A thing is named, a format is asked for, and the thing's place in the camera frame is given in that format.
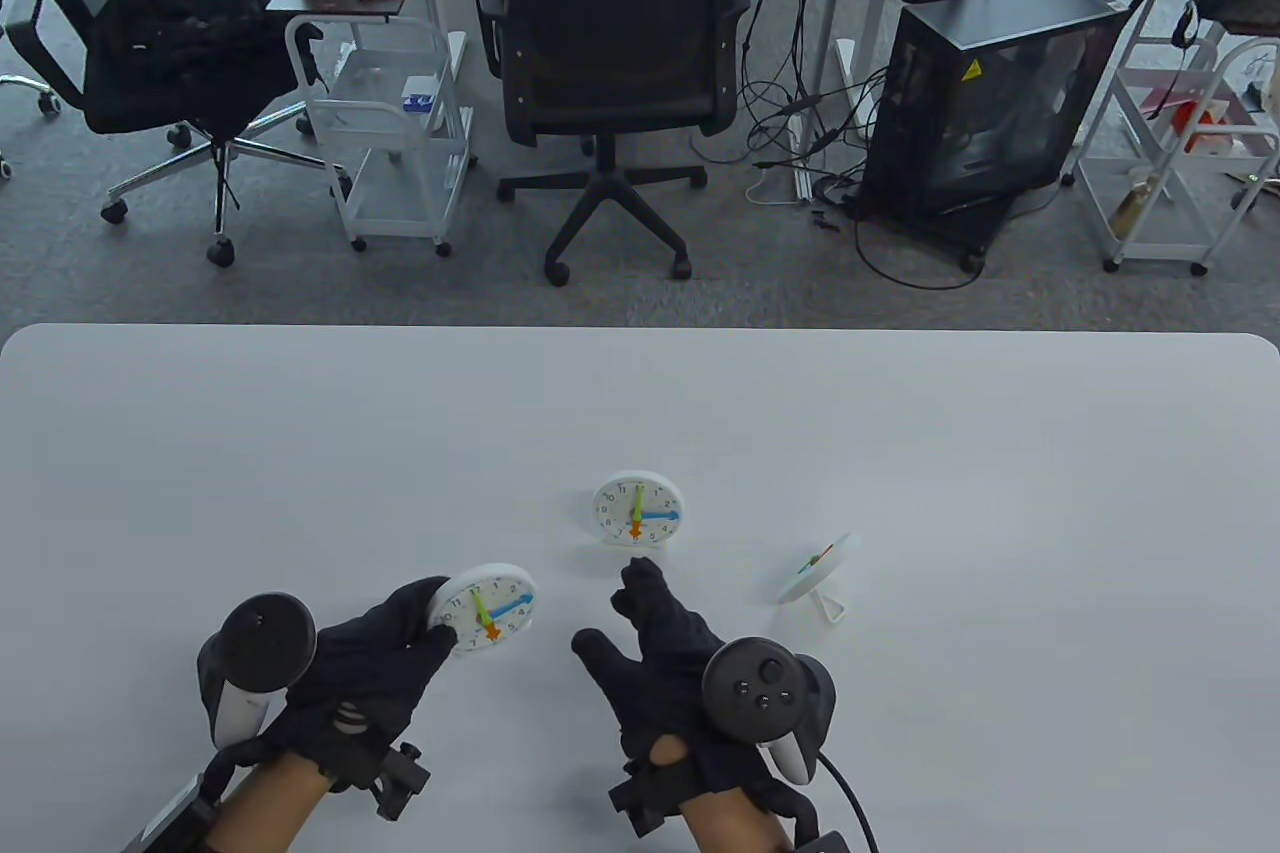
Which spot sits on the person's left forearm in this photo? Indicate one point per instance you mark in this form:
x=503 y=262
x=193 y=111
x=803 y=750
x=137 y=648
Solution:
x=265 y=808

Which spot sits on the black office chair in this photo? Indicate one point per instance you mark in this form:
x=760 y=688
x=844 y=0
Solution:
x=620 y=13

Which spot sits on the black white left hand controller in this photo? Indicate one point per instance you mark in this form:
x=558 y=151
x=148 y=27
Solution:
x=260 y=643

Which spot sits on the chrome office chair base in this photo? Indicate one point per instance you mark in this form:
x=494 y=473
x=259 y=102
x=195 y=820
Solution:
x=40 y=96

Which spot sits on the white power strip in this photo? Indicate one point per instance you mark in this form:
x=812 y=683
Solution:
x=802 y=188

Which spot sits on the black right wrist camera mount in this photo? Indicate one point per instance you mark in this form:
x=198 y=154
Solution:
x=650 y=798

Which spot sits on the red orange box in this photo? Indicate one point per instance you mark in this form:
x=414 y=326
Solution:
x=1200 y=115

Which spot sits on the person's right forearm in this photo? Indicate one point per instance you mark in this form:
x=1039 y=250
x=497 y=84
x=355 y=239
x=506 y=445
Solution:
x=735 y=828

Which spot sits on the person's right hand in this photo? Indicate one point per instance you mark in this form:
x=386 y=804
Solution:
x=660 y=683

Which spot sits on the black bag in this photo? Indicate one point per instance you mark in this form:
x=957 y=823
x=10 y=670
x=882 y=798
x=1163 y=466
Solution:
x=170 y=63

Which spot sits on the person's left hand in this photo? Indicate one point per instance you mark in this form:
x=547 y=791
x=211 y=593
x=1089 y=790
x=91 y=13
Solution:
x=370 y=683

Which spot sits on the clear bottle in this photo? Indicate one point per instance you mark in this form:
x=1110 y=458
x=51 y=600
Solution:
x=1130 y=211

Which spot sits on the black white right hand controller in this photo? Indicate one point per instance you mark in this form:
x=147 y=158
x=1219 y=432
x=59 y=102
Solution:
x=760 y=688

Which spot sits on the white teaching clock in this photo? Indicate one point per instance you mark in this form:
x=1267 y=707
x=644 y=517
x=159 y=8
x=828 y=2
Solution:
x=820 y=573
x=500 y=583
x=620 y=503

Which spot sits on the blue white box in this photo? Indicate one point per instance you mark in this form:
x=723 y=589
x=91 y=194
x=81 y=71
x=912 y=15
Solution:
x=422 y=96

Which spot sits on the white cart with dark top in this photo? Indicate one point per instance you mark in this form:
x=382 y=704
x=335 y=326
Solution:
x=330 y=3

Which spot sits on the black computer tower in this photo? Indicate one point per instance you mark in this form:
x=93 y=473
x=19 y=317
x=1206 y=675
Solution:
x=1000 y=93

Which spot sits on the black white hand controller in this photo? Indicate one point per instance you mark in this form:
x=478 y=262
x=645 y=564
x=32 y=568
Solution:
x=260 y=643
x=760 y=688

